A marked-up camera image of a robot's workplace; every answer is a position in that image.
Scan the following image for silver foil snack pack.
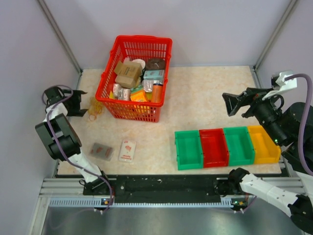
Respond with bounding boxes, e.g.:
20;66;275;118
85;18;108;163
142;80;163;93

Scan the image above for right green plastic bin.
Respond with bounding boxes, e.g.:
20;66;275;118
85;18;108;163
223;126;255;166

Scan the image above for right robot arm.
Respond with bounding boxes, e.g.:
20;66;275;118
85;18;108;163
217;88;313;234

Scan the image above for grey slotted cable duct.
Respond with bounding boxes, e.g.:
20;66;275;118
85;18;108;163
50;197;233;208

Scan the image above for yellow plastic bin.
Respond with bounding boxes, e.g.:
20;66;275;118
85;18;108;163
247;125;281;165

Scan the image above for orange yellow sticky notes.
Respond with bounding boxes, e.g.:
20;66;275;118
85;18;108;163
130;88;148;102

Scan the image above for yellow and red wires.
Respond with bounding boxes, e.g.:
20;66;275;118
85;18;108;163
87;96;106;122

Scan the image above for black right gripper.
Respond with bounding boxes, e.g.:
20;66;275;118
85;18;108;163
221;86;285;145

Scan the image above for red plastic shopping basket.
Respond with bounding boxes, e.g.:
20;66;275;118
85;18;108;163
95;35;173;122

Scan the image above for white tissue pack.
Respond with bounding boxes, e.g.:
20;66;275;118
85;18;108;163
118;140;136;163

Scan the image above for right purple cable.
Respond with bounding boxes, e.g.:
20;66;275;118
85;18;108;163
244;73;313;211

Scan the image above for orange bottle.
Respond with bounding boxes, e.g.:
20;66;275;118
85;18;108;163
152;83;163;103

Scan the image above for left green plastic bin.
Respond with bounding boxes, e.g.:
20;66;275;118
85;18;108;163
175;130;203;170

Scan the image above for small brown cardboard box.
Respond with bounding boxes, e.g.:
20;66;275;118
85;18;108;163
115;75;138;89

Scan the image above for pink wrapped snack pack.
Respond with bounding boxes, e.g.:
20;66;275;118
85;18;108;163
112;83;131;101

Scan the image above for white round plate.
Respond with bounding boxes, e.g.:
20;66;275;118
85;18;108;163
123;57;146;69

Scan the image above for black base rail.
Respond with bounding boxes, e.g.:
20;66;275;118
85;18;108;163
109;175;244;204

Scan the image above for teal snack box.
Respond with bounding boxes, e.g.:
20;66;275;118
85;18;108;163
143;70;165;80

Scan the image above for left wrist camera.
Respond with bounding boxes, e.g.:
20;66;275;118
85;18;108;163
43;86;65;106

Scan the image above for red plastic bin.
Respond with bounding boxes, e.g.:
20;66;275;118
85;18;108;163
199;128;229;168

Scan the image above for green plastic bin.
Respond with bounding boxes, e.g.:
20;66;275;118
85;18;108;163
223;126;255;166
175;130;203;170

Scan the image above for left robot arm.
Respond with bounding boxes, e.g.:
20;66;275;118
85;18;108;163
35;85;113;195

